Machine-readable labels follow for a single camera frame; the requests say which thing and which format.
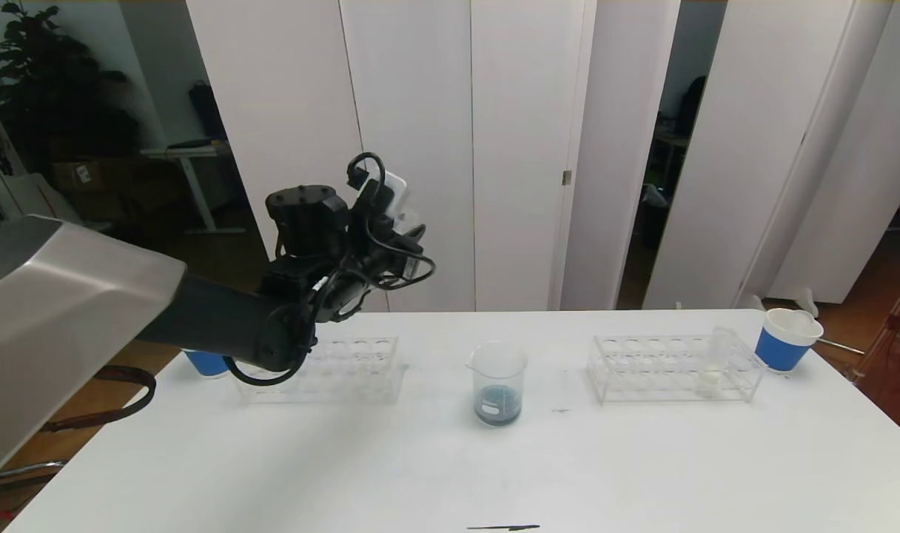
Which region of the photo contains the clear plastic test tube rack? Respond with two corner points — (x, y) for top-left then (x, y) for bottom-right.
(586, 333), (766, 403)
(235, 335), (410, 405)

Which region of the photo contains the clear glass beaker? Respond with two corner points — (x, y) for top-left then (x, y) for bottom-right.
(466, 340), (529, 428)

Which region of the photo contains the blue paper cup white rim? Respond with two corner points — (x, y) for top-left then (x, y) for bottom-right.
(755, 309), (825, 373)
(184, 349), (230, 378)

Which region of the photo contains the white office desk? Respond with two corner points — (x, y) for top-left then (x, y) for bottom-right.
(141, 139), (247, 236)

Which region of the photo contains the metal frame stand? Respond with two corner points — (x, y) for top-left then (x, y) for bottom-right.
(850, 255), (900, 386)

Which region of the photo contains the black backpack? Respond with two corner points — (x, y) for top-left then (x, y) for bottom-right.
(189, 81), (230, 146)

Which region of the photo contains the test tube with white pigment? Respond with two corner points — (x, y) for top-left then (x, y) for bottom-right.
(698, 326), (737, 397)

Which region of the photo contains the chrome chair leg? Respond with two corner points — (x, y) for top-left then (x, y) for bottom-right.
(0, 460), (67, 482)

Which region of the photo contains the white panel with red stripe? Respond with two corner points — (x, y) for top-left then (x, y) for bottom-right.
(6, 172), (81, 223)

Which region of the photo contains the white screen foot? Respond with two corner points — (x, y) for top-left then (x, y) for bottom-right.
(737, 289), (819, 318)

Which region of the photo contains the dark green potted plant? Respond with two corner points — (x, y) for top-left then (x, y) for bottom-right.
(0, 0), (141, 178)

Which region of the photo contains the white folding screen panel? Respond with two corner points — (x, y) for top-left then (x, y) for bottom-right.
(471, 0), (597, 312)
(560, 0), (681, 312)
(339, 0), (477, 313)
(187, 0), (389, 313)
(739, 0), (900, 306)
(642, 0), (855, 310)

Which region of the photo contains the brown cardboard box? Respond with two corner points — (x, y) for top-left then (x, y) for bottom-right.
(53, 158), (129, 199)

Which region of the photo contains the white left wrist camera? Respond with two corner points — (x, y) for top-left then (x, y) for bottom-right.
(350, 170), (411, 223)

